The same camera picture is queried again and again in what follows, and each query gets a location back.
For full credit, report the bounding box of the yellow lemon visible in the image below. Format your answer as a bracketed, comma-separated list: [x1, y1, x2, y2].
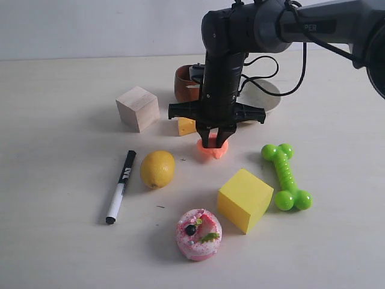
[140, 151, 176, 189]

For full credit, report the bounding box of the yellow foam cube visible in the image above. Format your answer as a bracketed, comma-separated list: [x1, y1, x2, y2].
[217, 169, 274, 234]

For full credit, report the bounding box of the white ceramic bowl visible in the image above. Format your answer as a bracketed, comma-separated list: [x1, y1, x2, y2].
[237, 79, 282, 124]

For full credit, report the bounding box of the pink orange putty lump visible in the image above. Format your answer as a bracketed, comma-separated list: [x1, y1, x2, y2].
[197, 133, 229, 160]

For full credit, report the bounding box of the brown wooden cup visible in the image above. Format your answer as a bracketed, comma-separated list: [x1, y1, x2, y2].
[174, 64, 200, 102]

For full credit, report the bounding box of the yellow cheese wedge toy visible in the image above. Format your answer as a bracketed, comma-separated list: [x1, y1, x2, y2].
[177, 117, 197, 136]

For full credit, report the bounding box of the black cable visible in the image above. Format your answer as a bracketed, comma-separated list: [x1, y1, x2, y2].
[237, 42, 307, 98]

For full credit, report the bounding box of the green plastic bone toy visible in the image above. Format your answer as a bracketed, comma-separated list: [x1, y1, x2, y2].
[261, 143, 313, 211]

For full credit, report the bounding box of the black white marker pen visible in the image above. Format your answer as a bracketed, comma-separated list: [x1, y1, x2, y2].
[105, 150, 137, 225]

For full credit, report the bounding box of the light wooden cube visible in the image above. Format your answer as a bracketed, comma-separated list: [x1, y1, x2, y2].
[115, 86, 160, 132]

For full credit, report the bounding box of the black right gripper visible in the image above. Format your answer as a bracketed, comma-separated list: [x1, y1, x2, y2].
[168, 52, 266, 148]

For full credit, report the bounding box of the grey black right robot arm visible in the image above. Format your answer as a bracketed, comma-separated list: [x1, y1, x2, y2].
[168, 1, 384, 148]

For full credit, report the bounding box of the pink toy cupcake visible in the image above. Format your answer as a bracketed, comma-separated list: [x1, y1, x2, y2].
[175, 208, 222, 261]

